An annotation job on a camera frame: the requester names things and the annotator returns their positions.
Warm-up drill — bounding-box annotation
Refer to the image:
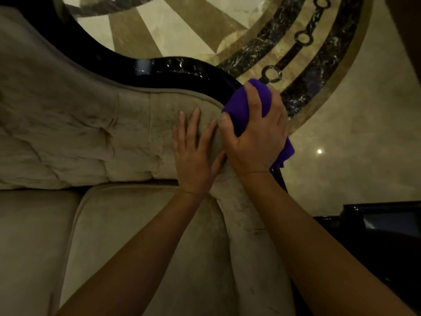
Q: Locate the person's left hand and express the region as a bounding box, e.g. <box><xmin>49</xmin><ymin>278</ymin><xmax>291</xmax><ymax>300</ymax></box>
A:
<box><xmin>172</xmin><ymin>107</ymin><xmax>228</xmax><ymax>197</ymax></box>

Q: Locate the person's right hand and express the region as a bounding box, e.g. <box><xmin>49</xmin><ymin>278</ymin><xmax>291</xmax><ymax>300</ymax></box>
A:
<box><xmin>219</xmin><ymin>81</ymin><xmax>289</xmax><ymax>178</ymax></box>

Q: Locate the purple cleaning cloth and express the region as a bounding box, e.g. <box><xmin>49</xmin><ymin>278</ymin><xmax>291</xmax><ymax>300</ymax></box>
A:
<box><xmin>222</xmin><ymin>78</ymin><xmax>295</xmax><ymax>172</ymax></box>

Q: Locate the person's right forearm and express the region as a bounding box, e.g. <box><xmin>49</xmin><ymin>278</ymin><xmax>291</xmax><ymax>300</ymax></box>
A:
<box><xmin>237</xmin><ymin>170</ymin><xmax>419</xmax><ymax>316</ymax></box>

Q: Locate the person's left forearm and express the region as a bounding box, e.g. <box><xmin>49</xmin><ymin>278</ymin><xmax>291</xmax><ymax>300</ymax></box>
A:
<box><xmin>55</xmin><ymin>190</ymin><xmax>212</xmax><ymax>316</ymax></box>

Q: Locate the black glossy side table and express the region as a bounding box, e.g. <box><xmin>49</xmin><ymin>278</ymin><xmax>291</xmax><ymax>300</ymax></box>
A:
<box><xmin>312</xmin><ymin>201</ymin><xmax>421</xmax><ymax>314</ymax></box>

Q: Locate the beige tufted sofa black frame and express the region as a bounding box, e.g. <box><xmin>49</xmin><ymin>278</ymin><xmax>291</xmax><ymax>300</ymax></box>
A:
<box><xmin>0</xmin><ymin>0</ymin><xmax>296</xmax><ymax>316</ymax></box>

